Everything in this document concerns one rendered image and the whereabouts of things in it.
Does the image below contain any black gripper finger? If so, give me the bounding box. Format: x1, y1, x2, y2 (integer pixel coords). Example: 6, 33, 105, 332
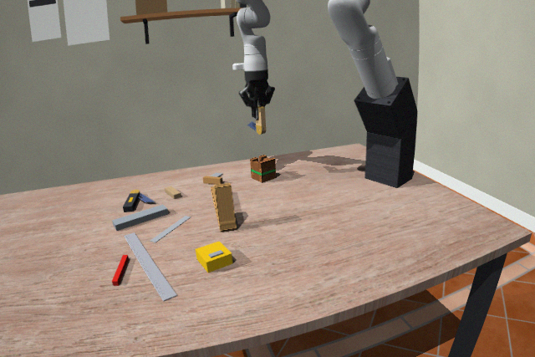
258, 86, 275, 107
239, 87, 259, 120

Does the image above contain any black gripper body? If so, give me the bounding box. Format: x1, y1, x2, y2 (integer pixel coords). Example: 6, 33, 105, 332
244, 70, 268, 97

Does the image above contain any small tan wooden block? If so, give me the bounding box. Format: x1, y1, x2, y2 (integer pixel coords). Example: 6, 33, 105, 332
165, 186, 181, 199

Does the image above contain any yellow box with grey clip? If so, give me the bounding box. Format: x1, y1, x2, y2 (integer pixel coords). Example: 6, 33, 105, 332
196, 242, 232, 273

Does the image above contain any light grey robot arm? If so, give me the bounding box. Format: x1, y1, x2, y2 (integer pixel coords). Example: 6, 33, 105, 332
232, 0, 398, 99

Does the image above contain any grey flat bar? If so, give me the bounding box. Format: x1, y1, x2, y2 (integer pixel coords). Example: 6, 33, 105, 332
150, 216, 191, 243
124, 232, 177, 301

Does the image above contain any grey rectangular bar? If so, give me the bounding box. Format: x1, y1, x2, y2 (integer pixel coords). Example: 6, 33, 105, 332
112, 204, 168, 231

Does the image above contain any red rectangular bar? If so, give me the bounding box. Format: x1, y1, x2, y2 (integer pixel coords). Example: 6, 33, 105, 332
112, 255, 129, 286

